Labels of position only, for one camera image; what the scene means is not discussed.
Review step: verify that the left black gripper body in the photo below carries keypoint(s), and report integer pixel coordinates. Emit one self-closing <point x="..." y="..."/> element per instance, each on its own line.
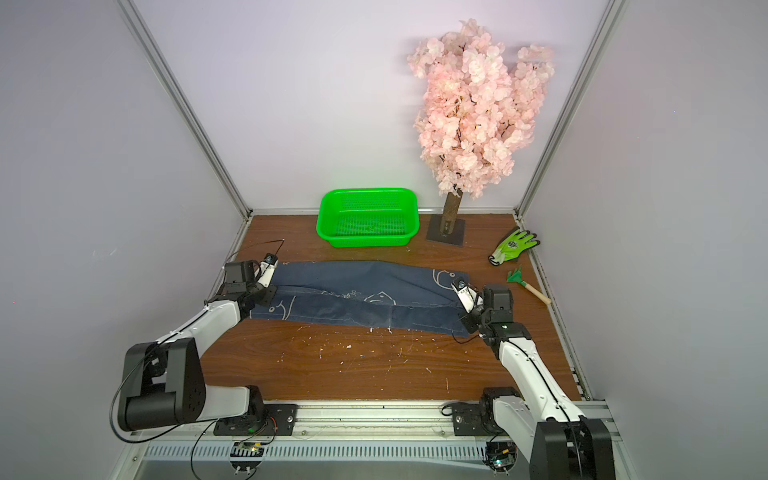
<point x="262" y="294"/>

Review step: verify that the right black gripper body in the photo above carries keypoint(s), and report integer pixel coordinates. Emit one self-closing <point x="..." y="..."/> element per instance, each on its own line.
<point x="472" y="320"/>

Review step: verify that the dark blue printed pillowcase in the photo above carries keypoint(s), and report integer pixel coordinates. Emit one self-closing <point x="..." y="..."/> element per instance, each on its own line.
<point x="370" y="294"/>

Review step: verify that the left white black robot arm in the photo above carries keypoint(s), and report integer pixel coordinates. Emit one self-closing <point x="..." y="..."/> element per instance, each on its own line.
<point x="163" y="383"/>

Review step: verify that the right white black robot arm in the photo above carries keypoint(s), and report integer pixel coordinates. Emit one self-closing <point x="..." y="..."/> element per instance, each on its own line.
<point x="557" y="440"/>

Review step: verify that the green work glove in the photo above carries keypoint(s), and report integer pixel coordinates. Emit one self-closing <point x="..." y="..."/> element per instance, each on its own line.
<point x="512" y="246"/>

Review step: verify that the green plastic basket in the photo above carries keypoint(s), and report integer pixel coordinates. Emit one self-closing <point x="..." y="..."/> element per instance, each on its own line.
<point x="368" y="217"/>

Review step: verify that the right controller board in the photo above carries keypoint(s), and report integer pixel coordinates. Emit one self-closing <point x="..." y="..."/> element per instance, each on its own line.
<point x="500" y="457"/>

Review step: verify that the controller board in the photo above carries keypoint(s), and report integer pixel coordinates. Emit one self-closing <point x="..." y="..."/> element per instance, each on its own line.
<point x="500" y="457"/>
<point x="246" y="457"/>

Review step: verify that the left controller board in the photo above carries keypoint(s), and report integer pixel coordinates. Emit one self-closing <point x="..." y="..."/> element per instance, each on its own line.
<point x="246" y="457"/>

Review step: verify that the pink artificial blossom tree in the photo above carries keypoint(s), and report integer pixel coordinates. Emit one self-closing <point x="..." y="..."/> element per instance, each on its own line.
<point x="477" y="112"/>

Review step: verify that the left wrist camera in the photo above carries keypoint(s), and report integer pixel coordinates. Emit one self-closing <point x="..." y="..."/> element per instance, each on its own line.
<point x="266" y="270"/>

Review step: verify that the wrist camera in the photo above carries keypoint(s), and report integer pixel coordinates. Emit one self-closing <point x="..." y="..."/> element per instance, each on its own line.
<point x="468" y="296"/>
<point x="266" y="270"/>

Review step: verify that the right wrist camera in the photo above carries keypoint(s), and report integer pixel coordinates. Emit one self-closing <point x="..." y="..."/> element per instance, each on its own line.
<point x="468" y="296"/>

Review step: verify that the green hand rake wooden handle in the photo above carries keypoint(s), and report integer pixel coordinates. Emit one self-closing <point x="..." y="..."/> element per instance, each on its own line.
<point x="516" y="278"/>

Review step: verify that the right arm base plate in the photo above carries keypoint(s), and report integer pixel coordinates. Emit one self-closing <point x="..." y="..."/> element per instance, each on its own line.
<point x="471" y="419"/>

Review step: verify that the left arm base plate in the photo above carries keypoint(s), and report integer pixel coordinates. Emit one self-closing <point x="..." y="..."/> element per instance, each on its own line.
<point x="275" y="420"/>

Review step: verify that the aluminium front rail frame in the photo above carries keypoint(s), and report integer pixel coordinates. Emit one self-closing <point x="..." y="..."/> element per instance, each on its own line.
<point x="398" y="420"/>

